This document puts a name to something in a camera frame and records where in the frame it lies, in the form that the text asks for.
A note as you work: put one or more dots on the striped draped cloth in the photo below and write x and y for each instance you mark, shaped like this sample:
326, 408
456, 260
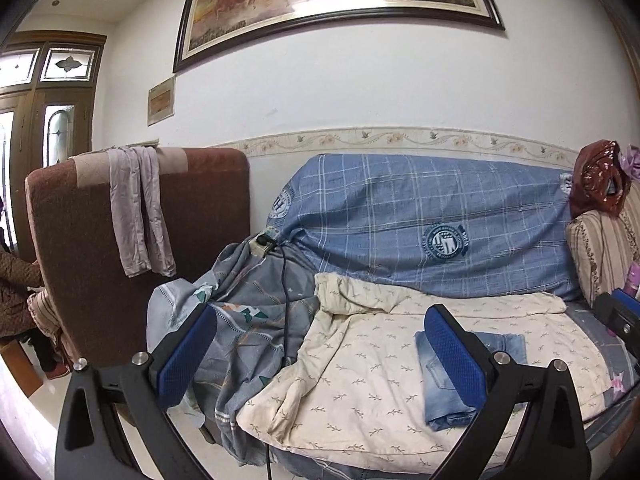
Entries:
45, 320

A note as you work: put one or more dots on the cream floral quilt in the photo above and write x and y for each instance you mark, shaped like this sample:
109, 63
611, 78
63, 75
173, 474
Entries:
360, 360

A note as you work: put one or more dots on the shiny brown bag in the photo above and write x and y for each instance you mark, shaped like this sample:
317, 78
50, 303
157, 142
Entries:
597, 180

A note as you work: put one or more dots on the blue denim pants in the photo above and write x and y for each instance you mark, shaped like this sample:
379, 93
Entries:
440, 400

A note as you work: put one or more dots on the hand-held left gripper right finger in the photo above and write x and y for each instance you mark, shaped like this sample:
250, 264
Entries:
452, 355

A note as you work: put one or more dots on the wooden glazed door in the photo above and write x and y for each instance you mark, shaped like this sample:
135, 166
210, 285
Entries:
30, 110

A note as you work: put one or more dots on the striped beige cushion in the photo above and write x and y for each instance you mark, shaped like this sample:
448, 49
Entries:
600, 250

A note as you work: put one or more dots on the blue plaid sofa cover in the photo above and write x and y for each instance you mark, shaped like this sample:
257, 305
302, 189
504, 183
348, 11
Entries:
375, 210

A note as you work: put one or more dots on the framed horse painting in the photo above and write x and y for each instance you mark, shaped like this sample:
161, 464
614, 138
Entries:
300, 0

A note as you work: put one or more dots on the folded paper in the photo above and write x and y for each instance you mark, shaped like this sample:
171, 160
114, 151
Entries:
144, 144

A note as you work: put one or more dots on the purple plastic bag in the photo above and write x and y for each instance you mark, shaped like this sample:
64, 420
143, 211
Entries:
631, 162

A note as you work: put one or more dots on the lilac hanging cloth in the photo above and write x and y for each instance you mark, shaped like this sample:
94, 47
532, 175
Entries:
130, 220

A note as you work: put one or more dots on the small framed wall plaque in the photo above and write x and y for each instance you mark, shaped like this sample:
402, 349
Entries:
161, 100

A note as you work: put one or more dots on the purple bottle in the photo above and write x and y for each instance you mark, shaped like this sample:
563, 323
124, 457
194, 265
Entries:
635, 280

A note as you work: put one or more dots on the brown upholstered headboard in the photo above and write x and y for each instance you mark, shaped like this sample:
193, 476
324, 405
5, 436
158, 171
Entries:
210, 200

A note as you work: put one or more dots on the grey patterned blanket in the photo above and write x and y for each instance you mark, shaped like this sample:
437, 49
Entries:
250, 340

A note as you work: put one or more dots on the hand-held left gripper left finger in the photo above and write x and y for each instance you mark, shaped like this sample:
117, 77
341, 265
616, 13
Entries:
187, 350

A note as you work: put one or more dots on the low wooden furniture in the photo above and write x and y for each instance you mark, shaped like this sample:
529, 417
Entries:
20, 370

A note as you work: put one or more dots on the white power strip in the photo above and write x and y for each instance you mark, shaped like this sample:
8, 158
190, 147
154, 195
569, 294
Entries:
259, 247

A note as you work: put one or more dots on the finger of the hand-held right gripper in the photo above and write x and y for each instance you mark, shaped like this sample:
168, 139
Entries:
627, 301

